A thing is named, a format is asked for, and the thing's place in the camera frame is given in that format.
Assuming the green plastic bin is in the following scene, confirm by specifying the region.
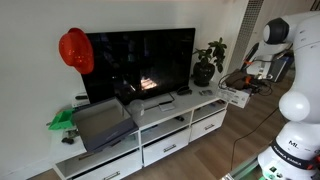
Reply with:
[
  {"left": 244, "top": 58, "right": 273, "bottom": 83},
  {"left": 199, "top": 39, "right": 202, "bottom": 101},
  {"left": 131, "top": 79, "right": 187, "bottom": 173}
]
[{"left": 48, "top": 109, "right": 74, "bottom": 130}]

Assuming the potted green plant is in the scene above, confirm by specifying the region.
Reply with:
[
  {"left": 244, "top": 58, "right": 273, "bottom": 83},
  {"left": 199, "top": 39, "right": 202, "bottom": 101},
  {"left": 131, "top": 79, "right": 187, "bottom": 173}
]
[{"left": 193, "top": 37, "right": 227, "bottom": 87}]

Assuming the white tv stand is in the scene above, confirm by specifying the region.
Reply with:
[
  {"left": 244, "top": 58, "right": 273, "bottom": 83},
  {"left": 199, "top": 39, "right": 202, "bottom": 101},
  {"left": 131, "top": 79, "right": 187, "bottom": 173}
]
[{"left": 50, "top": 83, "right": 228, "bottom": 180}]

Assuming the black flat screen tv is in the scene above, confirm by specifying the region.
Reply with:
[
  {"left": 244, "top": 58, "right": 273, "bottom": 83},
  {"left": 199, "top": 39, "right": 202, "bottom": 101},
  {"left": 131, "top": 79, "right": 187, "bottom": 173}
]
[{"left": 82, "top": 28, "right": 195, "bottom": 105}]

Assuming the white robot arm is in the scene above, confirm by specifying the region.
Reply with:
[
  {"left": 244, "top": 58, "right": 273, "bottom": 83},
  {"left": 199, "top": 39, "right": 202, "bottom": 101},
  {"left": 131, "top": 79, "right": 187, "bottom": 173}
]
[{"left": 242, "top": 11, "right": 320, "bottom": 124}]

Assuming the grey trash bin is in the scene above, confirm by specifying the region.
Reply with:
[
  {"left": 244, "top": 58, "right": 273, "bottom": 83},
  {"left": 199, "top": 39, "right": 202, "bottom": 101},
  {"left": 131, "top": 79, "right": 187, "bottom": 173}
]
[{"left": 268, "top": 55, "right": 294, "bottom": 83}]

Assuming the translucent plastic cup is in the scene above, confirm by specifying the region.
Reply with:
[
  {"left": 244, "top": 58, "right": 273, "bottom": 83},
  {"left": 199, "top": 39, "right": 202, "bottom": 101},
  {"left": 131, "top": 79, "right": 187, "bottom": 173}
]
[{"left": 129, "top": 99, "right": 144, "bottom": 119}]

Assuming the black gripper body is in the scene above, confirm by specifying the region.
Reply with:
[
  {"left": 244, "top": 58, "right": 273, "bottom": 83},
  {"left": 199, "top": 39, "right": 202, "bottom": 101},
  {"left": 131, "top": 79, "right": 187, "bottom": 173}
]
[{"left": 244, "top": 76, "right": 267, "bottom": 93}]

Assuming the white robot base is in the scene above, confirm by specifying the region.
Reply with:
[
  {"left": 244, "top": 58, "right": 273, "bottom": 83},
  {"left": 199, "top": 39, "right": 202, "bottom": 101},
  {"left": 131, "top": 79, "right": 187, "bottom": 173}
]
[{"left": 258, "top": 122, "right": 320, "bottom": 180}]

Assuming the grey open cardboard box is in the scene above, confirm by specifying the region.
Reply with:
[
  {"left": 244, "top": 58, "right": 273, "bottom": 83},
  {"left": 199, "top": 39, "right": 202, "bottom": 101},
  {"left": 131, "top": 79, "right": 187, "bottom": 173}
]
[{"left": 72, "top": 97, "right": 138, "bottom": 152}]

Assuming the small black toy car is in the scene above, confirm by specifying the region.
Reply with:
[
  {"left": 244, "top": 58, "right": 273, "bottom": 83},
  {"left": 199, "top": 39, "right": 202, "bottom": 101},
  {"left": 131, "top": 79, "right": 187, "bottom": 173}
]
[{"left": 61, "top": 137, "right": 74, "bottom": 144}]

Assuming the white cardboard snack box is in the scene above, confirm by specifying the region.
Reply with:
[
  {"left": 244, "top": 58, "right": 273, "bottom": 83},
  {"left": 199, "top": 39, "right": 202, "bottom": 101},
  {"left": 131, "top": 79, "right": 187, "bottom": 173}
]
[{"left": 217, "top": 69, "right": 252, "bottom": 108}]

